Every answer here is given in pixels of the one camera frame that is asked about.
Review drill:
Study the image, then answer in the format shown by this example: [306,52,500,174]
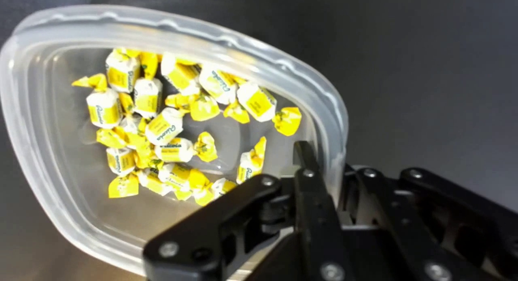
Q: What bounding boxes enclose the yellow white wrapped candy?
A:
[193,177,238,207]
[223,82,302,137]
[236,136,267,185]
[144,108,184,146]
[154,131,218,163]
[137,168,173,196]
[198,64,238,105]
[161,52,202,96]
[157,163,211,192]
[105,49,141,93]
[133,78,163,119]
[96,127,127,149]
[106,146,136,177]
[121,113,147,149]
[165,93,221,122]
[139,51,159,80]
[72,73,123,129]

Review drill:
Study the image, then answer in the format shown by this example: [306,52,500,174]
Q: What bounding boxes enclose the clear plastic lunch box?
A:
[0,5,349,276]

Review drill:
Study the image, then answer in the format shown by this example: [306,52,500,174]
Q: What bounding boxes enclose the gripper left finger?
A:
[142,141,353,281]

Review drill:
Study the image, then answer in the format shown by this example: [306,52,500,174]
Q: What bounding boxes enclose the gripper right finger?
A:
[342,164,518,281]

